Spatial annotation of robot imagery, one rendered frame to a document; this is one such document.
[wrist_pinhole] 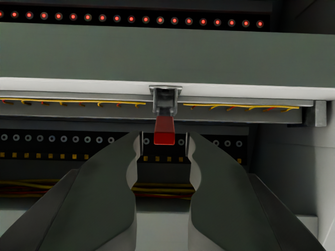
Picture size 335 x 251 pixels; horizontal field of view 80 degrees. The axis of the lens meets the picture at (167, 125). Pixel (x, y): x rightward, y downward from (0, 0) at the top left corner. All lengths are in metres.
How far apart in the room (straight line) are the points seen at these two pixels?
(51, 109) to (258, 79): 0.22
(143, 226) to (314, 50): 0.24
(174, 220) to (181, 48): 0.18
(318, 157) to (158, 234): 0.20
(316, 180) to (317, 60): 0.15
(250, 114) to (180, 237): 0.16
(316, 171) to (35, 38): 0.32
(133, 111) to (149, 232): 0.14
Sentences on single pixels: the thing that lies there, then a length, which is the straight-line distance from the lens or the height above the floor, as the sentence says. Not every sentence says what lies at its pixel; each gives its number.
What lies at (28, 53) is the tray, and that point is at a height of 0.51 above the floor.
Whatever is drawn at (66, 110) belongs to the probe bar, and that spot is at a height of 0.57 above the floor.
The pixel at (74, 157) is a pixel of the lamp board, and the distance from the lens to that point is 0.39.
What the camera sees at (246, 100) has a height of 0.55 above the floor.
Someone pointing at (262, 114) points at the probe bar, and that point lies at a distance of 0.25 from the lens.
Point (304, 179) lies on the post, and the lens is 0.32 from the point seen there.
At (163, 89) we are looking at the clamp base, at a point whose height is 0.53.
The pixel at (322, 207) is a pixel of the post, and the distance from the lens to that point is 0.30.
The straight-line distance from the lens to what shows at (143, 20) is 0.32.
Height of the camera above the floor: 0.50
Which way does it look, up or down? 20 degrees up
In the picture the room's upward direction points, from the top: 178 degrees counter-clockwise
